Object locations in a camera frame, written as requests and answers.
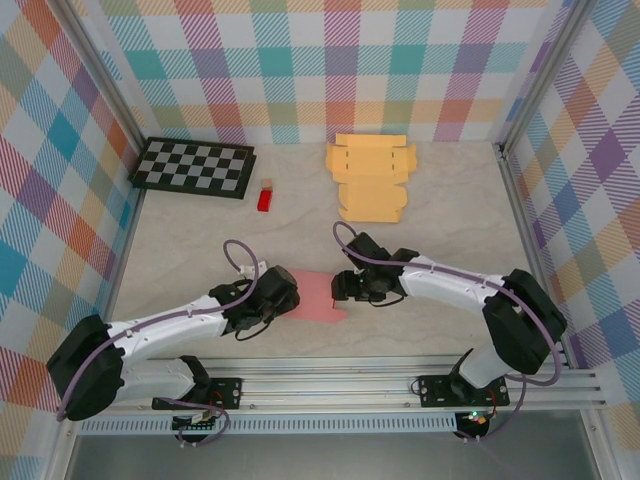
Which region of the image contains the circuit board with lit LED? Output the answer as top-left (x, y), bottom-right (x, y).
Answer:
top-left (459, 409), bottom-right (491, 429)

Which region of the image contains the yellow paper box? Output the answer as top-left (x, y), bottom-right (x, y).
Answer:
top-left (325, 132), bottom-right (419, 224)

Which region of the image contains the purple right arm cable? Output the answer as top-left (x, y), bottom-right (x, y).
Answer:
top-left (332, 221), bottom-right (562, 444)

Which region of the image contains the slotted grey cable duct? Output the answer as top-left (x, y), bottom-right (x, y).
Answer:
top-left (79, 418), bottom-right (459, 435)

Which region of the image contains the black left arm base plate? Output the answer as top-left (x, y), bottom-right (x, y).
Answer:
top-left (151, 377), bottom-right (245, 412)

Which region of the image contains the black and grey checkerboard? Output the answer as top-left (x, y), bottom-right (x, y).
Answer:
top-left (127, 136), bottom-right (259, 201)

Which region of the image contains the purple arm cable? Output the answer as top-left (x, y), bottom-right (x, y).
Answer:
top-left (55, 239), bottom-right (264, 449)
top-left (332, 221), bottom-right (562, 444)

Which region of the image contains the aluminium frame post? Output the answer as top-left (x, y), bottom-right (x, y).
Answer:
top-left (494, 0), bottom-right (599, 156)
top-left (54, 0), bottom-right (151, 151)

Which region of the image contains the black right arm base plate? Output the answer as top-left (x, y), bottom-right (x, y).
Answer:
top-left (418, 374), bottom-right (511, 409)

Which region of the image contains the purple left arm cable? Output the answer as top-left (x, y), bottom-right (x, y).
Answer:
top-left (55, 239), bottom-right (264, 449)

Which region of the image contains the aluminium frame side rail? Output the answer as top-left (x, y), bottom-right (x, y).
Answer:
top-left (497, 144), bottom-right (574, 369)

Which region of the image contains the small green circuit board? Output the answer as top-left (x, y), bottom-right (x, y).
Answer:
top-left (172, 412), bottom-right (221, 432)

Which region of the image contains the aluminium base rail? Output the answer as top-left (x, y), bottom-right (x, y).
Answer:
top-left (107, 355), bottom-right (609, 416)

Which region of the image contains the pink paper box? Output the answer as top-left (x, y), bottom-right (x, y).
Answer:
top-left (287, 268), bottom-right (347, 325)

